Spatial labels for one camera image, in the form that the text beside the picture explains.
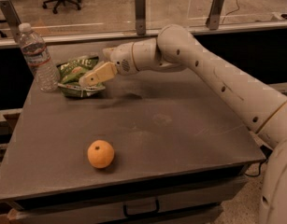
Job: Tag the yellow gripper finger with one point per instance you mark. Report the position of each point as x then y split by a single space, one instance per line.
108 52
102 72

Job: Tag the green jalapeno chip bag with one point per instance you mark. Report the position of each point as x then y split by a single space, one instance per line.
70 73

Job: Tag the grey table drawer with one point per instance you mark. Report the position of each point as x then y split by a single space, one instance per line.
199 205

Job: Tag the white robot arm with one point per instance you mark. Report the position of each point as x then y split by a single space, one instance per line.
262 108

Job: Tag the black drawer handle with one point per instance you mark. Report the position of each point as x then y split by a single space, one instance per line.
141 208

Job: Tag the left metal bracket post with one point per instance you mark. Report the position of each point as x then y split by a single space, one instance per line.
11 17

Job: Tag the right metal bracket post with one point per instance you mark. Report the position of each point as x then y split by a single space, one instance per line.
213 20

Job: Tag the metal bracket post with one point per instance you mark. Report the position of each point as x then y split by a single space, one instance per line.
140 11
213 20
11 17

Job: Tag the clear plastic water bottle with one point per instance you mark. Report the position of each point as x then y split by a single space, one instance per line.
38 59

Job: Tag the middle metal bracket post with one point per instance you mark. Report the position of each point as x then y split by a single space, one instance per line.
140 11

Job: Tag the orange fruit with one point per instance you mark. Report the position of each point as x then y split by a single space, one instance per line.
100 154

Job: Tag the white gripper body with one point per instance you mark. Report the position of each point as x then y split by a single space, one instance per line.
121 59

